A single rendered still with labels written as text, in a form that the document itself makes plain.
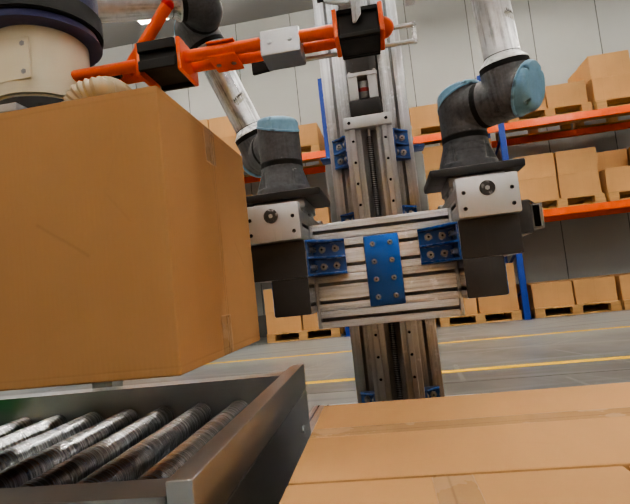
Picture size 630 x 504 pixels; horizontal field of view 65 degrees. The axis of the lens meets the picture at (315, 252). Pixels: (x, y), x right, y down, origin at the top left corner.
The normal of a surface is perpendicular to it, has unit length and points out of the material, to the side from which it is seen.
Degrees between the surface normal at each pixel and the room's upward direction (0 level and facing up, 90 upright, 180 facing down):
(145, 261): 90
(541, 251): 90
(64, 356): 90
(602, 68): 90
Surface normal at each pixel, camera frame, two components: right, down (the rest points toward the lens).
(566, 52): -0.15, -0.06
